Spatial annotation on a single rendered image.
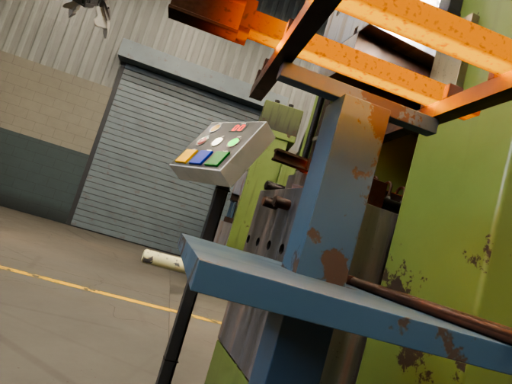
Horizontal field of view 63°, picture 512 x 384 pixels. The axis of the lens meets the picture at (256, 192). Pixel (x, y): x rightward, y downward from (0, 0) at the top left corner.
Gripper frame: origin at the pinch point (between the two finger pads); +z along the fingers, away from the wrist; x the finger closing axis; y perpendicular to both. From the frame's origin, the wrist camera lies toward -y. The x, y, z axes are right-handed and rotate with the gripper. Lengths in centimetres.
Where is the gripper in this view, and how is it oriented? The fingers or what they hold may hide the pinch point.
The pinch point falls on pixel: (89, 28)
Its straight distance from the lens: 152.8
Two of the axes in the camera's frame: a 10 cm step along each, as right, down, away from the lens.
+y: -4.0, 4.1, -8.2
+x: 8.4, 5.1, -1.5
